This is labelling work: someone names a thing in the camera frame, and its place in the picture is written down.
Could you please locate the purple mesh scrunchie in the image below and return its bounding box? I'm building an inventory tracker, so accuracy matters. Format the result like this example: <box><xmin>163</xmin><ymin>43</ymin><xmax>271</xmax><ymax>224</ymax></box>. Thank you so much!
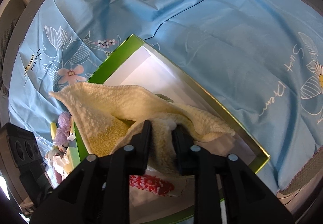
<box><xmin>50</xmin><ymin>112</ymin><xmax>73</xmax><ymax>147</ymax></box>

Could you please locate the cream yellow terry towel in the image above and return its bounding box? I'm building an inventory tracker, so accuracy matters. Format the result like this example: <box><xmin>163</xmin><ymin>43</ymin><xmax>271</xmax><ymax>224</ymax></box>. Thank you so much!
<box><xmin>49</xmin><ymin>82</ymin><xmax>235</xmax><ymax>177</ymax></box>

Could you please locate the green box lid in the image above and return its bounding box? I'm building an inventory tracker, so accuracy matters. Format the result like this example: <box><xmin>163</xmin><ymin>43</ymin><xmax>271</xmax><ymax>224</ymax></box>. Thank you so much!
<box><xmin>65</xmin><ymin>126</ymin><xmax>80</xmax><ymax>174</ymax></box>

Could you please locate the small white tissue pack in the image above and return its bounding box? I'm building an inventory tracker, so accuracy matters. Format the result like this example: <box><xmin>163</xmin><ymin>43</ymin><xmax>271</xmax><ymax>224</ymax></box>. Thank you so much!
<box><xmin>44</xmin><ymin>145</ymin><xmax>70</xmax><ymax>184</ymax></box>

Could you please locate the red and white cloth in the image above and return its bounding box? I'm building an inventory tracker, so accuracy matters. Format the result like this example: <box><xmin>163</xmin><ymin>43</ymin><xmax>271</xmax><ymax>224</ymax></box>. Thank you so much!
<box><xmin>129</xmin><ymin>175</ymin><xmax>175</xmax><ymax>197</ymax></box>

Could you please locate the green cardboard box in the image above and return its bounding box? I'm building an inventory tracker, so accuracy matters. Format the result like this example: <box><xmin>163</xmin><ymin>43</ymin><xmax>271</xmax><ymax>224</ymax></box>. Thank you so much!
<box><xmin>87</xmin><ymin>35</ymin><xmax>270</xmax><ymax>223</ymax></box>

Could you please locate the light blue floral bedsheet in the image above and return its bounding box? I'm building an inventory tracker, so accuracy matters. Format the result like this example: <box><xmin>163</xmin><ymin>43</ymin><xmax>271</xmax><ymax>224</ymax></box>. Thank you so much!
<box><xmin>7</xmin><ymin>0</ymin><xmax>323</xmax><ymax>194</ymax></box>

